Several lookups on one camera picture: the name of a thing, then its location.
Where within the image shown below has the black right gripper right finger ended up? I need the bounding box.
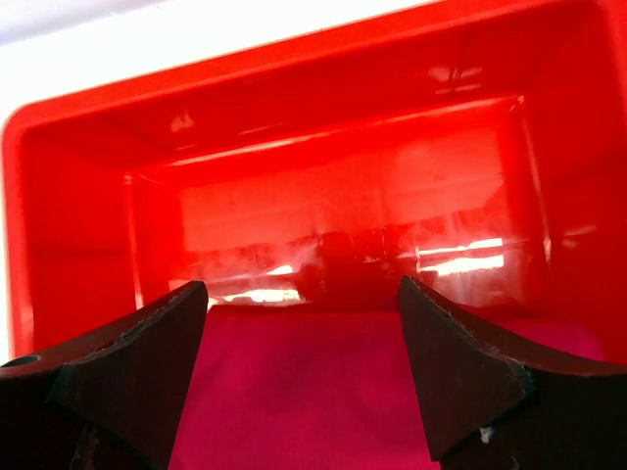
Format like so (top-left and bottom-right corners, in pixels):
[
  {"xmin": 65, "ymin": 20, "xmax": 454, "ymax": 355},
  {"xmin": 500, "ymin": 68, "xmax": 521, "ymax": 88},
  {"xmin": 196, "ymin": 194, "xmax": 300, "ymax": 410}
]
[{"xmin": 399, "ymin": 277, "xmax": 626, "ymax": 469}]

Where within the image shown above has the red plastic bin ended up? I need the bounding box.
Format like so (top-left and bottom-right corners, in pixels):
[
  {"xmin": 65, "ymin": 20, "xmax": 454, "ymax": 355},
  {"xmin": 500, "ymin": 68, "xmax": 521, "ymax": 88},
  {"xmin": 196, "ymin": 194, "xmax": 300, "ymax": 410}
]
[{"xmin": 2, "ymin": 1, "xmax": 626, "ymax": 363}]

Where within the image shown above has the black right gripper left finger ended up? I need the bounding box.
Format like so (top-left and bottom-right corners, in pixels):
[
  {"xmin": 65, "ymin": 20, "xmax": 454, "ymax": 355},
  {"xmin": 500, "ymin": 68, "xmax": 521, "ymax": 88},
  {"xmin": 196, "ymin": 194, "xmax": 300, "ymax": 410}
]
[{"xmin": 1, "ymin": 281, "xmax": 208, "ymax": 469}]

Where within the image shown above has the red t-shirt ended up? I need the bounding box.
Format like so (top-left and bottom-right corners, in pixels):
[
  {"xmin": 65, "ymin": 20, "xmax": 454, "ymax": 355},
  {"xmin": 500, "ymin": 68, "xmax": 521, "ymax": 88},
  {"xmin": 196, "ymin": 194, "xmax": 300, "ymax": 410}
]
[{"xmin": 169, "ymin": 304, "xmax": 606, "ymax": 470}]

